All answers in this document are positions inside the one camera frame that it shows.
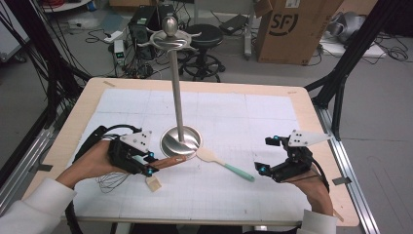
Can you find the tan tape strip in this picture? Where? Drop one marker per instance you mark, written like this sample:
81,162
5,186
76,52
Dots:
109,84

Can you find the person's right hand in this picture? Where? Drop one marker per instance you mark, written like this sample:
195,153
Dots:
313,191

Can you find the white grid mat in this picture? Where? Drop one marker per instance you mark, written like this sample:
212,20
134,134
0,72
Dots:
259,113

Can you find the plain brown cardboard box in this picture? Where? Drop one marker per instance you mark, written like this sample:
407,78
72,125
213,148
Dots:
130,2

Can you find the white panel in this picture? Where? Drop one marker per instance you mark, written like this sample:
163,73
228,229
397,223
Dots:
9,35

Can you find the aluminium rail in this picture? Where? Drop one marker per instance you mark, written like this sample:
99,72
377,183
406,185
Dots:
13,188
341,156

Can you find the person's left hand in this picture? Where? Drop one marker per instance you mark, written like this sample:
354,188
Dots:
94,162

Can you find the grey tape piece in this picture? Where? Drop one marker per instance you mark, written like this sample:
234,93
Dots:
45,167
341,180

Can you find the white power strip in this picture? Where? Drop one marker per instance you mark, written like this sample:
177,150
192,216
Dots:
113,36

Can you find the white device green display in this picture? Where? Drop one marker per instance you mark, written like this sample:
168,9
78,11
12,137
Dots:
119,50

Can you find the black metal frame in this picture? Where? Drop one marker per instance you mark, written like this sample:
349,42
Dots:
357,48

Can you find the black computer tower green label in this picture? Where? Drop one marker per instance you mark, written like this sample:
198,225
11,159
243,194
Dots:
146,13

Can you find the black round stool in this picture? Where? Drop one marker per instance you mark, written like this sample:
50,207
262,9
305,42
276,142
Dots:
207,35

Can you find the white round table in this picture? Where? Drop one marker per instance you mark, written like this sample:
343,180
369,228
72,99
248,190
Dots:
65,6

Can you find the thin wooden strip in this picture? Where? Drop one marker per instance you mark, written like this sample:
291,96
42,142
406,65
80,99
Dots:
339,216

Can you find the large printed cardboard box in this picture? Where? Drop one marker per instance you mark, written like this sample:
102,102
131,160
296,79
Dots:
292,42

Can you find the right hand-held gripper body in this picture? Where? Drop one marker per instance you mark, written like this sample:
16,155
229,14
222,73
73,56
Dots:
305,138

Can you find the white flat board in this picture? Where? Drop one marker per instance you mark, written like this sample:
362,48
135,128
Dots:
373,51

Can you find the plain black computer tower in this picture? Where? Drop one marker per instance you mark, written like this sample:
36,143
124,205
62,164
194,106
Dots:
165,9

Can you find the flat black device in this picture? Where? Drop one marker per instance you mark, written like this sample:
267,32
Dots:
233,23

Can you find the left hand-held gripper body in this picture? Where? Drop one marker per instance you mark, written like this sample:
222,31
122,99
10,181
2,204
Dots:
136,141

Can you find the grey wrapped object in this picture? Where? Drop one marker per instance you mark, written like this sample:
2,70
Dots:
345,26

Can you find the white metal post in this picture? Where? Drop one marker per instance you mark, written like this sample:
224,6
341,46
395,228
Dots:
249,32

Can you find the stainless steel utensil stand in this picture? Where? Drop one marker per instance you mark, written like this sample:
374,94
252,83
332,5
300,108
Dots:
177,97

